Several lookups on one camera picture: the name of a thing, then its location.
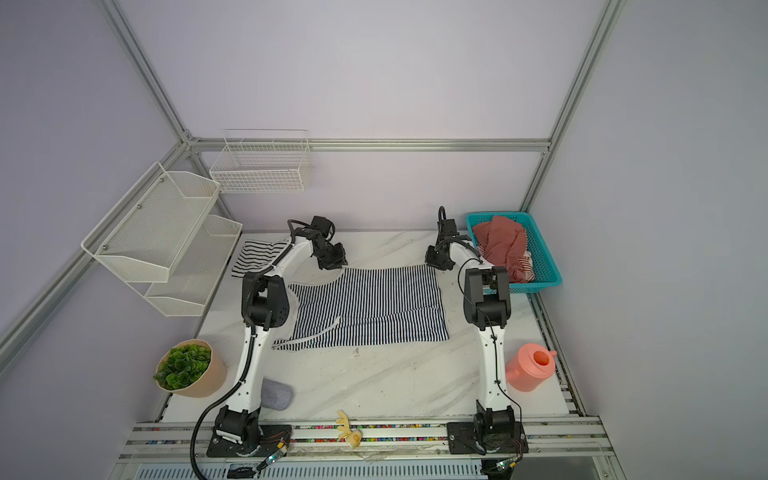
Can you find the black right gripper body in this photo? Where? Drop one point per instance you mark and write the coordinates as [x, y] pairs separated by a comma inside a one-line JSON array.
[[435, 259]]

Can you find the black white striped tank top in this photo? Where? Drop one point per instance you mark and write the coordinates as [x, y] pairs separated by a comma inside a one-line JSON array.
[[256, 255]]

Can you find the navy striped tank top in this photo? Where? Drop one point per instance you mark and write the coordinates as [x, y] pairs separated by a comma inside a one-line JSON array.
[[368, 307]]

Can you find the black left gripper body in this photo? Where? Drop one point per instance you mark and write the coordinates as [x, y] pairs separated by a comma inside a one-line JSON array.
[[330, 256]]

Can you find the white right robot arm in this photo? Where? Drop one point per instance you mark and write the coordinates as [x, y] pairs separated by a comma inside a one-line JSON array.
[[486, 305]]

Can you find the potted green plant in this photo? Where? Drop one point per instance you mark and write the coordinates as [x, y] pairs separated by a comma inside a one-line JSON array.
[[191, 369]]

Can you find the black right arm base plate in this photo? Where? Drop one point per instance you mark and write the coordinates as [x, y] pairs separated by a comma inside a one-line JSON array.
[[486, 439]]

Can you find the red tank top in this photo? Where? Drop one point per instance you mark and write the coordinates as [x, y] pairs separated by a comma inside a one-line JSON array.
[[502, 242]]

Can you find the aluminium frame rail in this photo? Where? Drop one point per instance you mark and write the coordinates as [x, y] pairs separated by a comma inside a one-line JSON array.
[[383, 145]]

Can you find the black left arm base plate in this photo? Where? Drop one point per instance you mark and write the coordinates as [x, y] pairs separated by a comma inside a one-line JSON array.
[[260, 441]]

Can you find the teal plastic basket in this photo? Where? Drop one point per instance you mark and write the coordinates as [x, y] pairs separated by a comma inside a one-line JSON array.
[[546, 272]]

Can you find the white mesh two-tier shelf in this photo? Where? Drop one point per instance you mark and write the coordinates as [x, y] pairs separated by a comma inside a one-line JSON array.
[[164, 241]]

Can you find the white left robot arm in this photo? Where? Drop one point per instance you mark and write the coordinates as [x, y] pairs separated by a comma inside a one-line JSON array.
[[265, 306]]

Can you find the red white striped garment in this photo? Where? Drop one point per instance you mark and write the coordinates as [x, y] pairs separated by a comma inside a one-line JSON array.
[[526, 264]]

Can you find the white wire wall basket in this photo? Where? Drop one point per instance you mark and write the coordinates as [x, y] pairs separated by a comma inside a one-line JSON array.
[[263, 161]]

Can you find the grey felt pouch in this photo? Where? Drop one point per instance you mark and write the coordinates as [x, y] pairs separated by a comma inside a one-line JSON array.
[[276, 395]]

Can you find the yellow banana toy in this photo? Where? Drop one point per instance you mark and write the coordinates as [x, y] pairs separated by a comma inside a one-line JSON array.
[[352, 437]]

